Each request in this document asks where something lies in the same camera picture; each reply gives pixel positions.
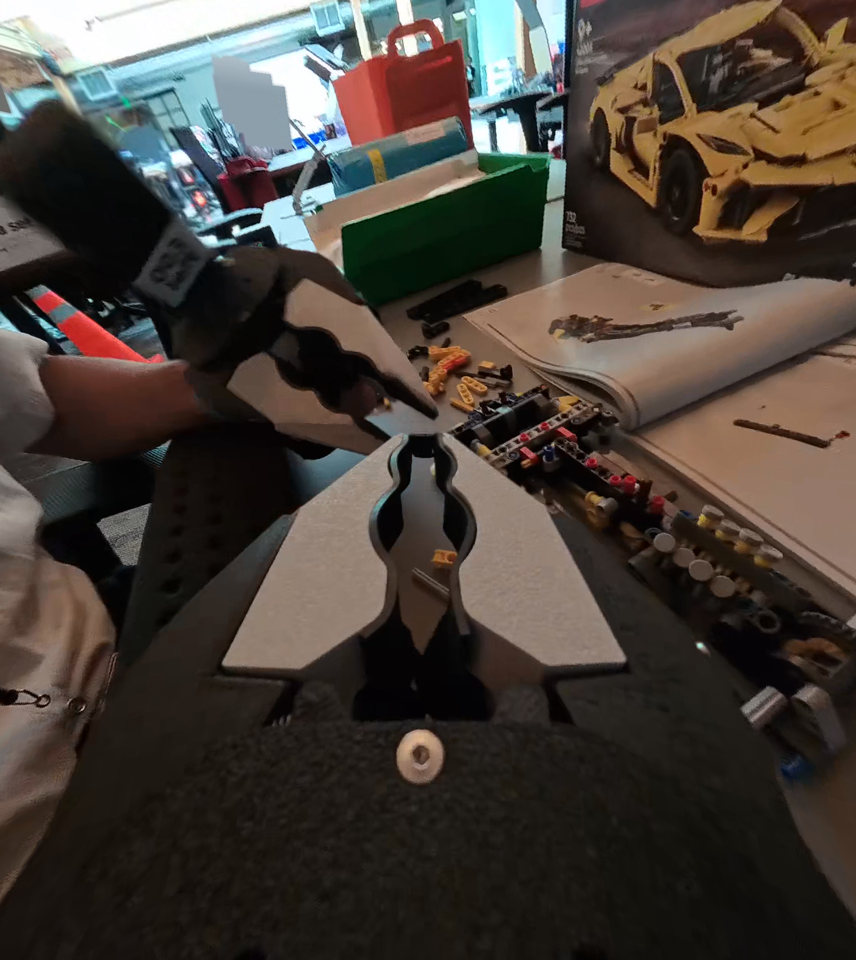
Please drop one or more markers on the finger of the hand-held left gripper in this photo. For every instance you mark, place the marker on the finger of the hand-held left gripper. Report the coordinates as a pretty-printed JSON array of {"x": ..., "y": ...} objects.
[
  {"x": 278, "y": 397},
  {"x": 353, "y": 322}
]

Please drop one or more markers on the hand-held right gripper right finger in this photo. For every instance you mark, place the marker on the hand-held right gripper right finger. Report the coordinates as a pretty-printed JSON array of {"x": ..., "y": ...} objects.
[{"x": 540, "y": 600}]

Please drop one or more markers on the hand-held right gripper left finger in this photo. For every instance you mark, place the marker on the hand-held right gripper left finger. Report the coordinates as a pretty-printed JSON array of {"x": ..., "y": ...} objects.
[{"x": 315, "y": 592}]

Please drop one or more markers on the grey lego axle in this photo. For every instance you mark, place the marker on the grey lego axle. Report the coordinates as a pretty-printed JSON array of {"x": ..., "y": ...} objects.
[{"x": 430, "y": 583}]

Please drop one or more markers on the person's left forearm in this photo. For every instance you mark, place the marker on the person's left forearm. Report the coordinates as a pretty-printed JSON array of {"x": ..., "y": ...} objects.
[{"x": 113, "y": 405}]

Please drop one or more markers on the short black lego beam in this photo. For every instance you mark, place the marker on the short black lego beam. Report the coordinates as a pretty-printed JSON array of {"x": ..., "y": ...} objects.
[{"x": 435, "y": 330}]

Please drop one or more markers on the long black lego beam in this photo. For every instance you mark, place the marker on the long black lego beam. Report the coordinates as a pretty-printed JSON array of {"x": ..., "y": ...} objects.
[
  {"x": 446, "y": 304},
  {"x": 480, "y": 294}
]

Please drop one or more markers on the scattered yellow lego pieces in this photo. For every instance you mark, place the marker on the scattered yellow lego pieces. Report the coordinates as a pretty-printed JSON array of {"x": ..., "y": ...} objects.
[{"x": 450, "y": 367}]

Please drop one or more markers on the partly built lego car chassis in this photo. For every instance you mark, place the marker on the partly built lego car chassis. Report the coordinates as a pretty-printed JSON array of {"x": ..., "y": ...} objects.
[{"x": 585, "y": 465}]

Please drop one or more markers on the red backpack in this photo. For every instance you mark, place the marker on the red backpack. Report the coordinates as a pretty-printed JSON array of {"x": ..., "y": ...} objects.
[{"x": 248, "y": 184}]

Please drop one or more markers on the flat white paper bag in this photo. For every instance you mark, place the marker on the flat white paper bag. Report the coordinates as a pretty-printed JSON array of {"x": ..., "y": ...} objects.
[{"x": 383, "y": 202}]

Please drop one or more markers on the green plastic bin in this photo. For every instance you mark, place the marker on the green plastic bin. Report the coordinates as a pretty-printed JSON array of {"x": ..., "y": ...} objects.
[{"x": 443, "y": 232}]

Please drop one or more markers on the black perforated chair back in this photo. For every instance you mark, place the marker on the black perforated chair back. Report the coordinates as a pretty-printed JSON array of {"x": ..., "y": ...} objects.
[{"x": 210, "y": 510}]

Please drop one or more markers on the orange traffic cone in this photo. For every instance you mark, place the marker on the orange traffic cone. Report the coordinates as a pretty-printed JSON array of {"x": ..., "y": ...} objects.
[{"x": 90, "y": 330}]

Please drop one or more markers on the white desk lamp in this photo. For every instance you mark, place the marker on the white desk lamp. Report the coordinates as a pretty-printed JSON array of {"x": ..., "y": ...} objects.
[{"x": 308, "y": 172}]

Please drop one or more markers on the blue wrapped package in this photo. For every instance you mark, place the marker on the blue wrapped package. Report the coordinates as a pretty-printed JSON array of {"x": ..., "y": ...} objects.
[{"x": 398, "y": 154}]

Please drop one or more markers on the black office chair with armrests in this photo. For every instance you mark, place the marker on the black office chair with armrests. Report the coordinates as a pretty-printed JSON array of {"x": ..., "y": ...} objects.
[{"x": 90, "y": 487}]

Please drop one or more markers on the red carrying case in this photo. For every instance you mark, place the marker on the red carrying case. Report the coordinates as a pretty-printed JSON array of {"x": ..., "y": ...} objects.
[{"x": 405, "y": 82}]

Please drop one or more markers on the open instruction booklet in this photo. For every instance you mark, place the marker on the open instruction booklet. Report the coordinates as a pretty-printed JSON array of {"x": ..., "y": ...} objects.
[{"x": 697, "y": 367}]

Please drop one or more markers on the yellow car picture box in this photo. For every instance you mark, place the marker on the yellow car picture box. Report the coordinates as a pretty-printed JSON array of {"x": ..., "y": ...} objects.
[{"x": 735, "y": 135}]

